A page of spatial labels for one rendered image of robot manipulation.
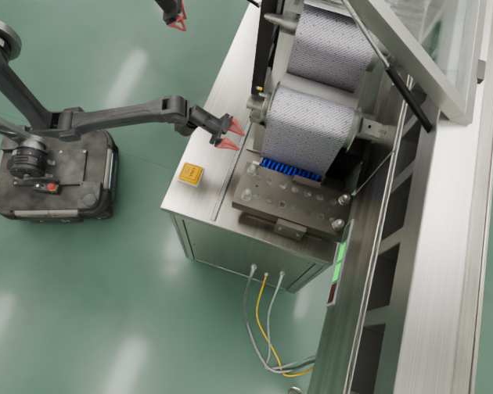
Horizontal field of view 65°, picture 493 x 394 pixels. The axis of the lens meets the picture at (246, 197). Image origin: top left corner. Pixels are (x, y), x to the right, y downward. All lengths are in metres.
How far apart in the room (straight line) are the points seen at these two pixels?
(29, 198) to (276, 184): 1.47
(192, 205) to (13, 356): 1.42
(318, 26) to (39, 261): 1.95
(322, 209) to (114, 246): 1.41
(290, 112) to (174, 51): 1.96
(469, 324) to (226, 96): 1.19
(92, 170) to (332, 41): 1.54
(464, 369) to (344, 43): 0.88
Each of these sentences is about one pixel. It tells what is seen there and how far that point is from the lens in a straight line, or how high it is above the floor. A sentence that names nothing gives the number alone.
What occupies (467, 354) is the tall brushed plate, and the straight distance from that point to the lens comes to 0.96.
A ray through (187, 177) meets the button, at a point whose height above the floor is 0.92.
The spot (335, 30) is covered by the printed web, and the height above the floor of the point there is 1.40.
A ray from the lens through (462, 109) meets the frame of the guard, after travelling 0.82.
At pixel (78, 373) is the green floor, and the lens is 2.37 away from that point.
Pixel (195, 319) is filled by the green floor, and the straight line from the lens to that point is 2.27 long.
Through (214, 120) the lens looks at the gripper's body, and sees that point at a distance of 1.30.
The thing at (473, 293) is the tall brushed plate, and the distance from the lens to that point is 0.98.
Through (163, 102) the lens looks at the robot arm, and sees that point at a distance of 1.29.
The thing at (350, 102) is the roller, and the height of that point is 1.23.
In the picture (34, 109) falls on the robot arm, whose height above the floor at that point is 1.22.
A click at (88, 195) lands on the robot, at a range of 2.19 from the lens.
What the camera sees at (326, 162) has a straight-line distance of 1.31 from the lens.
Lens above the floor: 2.26
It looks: 68 degrees down
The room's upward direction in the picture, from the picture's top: 10 degrees clockwise
